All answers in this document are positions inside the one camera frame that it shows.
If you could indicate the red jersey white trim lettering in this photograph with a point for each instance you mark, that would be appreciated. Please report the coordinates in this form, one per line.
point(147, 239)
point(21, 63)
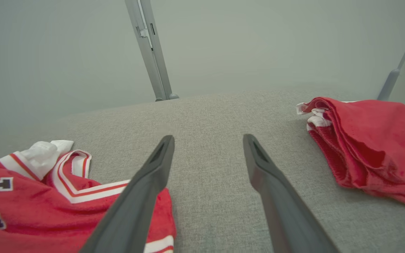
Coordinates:
point(40, 214)

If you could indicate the grey metal frame post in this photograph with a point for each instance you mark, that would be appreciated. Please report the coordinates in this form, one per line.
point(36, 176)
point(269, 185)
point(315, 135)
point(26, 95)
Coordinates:
point(151, 52)

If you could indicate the red shorts white side stripes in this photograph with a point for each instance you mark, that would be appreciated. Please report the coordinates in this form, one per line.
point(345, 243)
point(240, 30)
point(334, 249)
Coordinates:
point(371, 147)

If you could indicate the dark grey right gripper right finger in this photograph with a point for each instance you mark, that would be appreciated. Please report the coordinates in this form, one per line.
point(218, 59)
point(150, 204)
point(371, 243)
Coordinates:
point(287, 214)

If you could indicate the grey slanted frame leg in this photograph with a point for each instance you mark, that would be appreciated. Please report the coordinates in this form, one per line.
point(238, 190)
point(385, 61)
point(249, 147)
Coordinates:
point(389, 82)

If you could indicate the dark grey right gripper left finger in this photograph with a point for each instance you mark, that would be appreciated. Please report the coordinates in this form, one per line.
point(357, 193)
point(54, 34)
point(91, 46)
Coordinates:
point(132, 214)

